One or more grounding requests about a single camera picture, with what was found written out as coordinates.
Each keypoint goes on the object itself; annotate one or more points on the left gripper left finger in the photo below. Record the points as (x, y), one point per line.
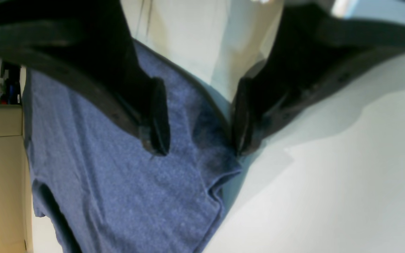
(87, 46)

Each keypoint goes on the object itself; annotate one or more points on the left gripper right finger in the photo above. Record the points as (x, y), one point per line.
(320, 47)

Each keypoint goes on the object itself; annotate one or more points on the blue grey t-shirt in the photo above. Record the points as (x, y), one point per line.
(103, 192)

